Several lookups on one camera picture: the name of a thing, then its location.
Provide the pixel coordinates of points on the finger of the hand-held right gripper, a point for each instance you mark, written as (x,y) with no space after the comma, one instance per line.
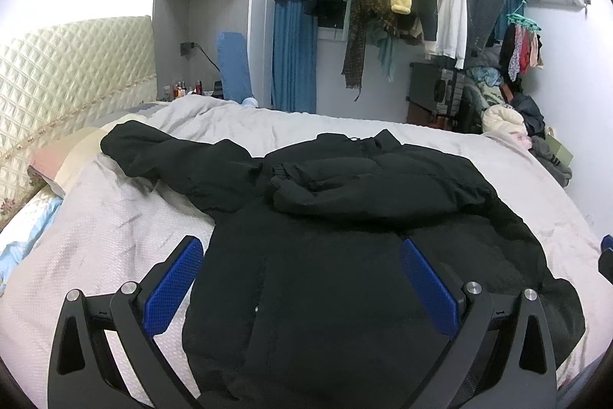
(606,256)

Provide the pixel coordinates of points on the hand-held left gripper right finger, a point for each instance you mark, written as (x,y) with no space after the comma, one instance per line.
(431,289)

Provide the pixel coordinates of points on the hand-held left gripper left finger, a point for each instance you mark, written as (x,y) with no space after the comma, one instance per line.
(168,285)

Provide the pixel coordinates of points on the black puffer jacket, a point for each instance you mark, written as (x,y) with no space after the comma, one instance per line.
(345,255)

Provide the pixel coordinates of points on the pile of clothes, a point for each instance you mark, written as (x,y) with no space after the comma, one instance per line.
(512,112)

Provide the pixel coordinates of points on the grey bed blanket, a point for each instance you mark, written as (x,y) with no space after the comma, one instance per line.
(119,255)

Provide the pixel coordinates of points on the light blue bed sheet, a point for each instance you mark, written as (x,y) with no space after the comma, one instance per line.
(24,231)

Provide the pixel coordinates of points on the pink and cream pillow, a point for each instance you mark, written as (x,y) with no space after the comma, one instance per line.
(67,155)

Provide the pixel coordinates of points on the black storage cabinet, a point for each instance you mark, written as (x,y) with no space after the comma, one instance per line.
(433,95)

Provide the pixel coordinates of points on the row of small bottles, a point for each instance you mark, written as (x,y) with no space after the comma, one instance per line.
(184,89)

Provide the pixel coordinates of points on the cream quilted headboard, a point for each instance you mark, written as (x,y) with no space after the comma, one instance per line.
(57,88)

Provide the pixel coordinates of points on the blue chair back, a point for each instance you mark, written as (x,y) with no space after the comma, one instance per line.
(233,66)

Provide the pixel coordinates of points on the green clip hanger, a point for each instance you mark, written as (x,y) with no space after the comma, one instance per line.
(523,17)

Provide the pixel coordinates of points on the blue curtain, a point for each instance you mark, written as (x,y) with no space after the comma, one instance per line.
(293,54)

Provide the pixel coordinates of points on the dark patterned scarf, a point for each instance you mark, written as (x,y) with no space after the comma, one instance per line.
(357,35)

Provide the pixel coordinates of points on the white hooded sweatshirt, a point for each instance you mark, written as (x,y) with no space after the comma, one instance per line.
(452,16)

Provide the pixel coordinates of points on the dark hanging jacket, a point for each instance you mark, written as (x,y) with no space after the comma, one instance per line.
(483,1)

